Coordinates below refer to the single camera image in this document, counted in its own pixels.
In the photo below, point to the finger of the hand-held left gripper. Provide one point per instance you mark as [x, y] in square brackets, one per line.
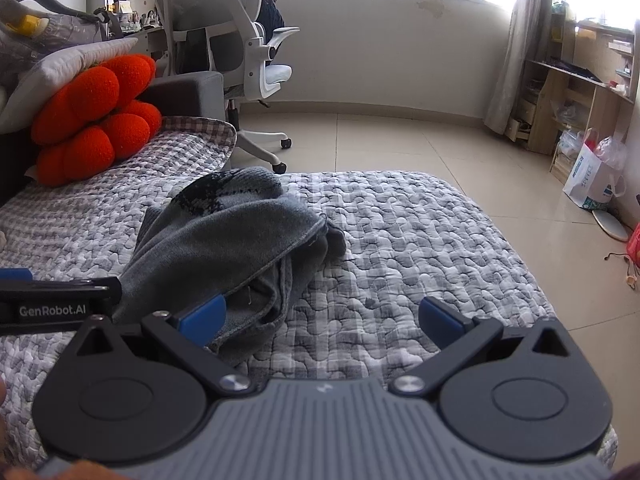
[15, 275]

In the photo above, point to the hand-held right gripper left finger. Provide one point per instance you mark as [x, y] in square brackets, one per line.
[202, 319]

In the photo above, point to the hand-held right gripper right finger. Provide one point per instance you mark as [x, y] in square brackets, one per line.
[440, 321]

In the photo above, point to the grey knit sweater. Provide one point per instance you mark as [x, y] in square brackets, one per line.
[240, 230]

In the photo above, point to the grey white quilted cover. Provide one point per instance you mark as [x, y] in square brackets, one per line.
[410, 240]

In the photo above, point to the grey checked blanket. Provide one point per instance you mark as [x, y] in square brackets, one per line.
[190, 145]

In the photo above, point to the orange pumpkin plush cushion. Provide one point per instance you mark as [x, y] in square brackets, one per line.
[90, 95]

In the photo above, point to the white oval board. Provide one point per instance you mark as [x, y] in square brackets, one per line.
[611, 224]

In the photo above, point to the red bag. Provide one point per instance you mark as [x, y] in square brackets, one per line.
[635, 245]

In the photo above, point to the white paper bag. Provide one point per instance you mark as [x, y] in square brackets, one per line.
[590, 175]

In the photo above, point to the white grey pillow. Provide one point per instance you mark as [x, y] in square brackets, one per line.
[60, 65]

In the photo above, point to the grey sofa armrest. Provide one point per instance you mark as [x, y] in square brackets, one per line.
[190, 90]

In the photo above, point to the clear plastic bag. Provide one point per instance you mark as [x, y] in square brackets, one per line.
[612, 152]

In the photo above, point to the grey patterned bag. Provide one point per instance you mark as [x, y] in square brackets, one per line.
[65, 27]

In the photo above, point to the yellow plush toy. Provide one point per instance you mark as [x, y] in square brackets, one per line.
[27, 22]

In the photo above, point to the wooden shelf desk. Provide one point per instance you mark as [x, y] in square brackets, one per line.
[550, 90]

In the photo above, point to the white cluttered desk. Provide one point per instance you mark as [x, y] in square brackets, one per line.
[150, 40]

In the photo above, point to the grey curtain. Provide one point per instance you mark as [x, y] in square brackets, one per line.
[520, 60]

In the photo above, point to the dark garment on chair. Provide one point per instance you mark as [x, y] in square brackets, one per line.
[270, 15]

